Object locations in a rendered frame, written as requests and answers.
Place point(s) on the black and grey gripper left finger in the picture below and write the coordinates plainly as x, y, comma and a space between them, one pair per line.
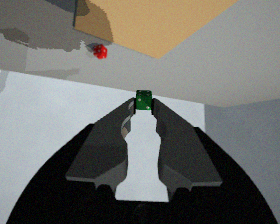
97, 155

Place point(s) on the green die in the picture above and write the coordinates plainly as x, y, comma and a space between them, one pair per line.
143, 99

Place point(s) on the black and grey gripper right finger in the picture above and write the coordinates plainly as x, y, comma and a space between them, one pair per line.
189, 158

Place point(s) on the red die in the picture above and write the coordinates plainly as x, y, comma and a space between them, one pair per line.
100, 51

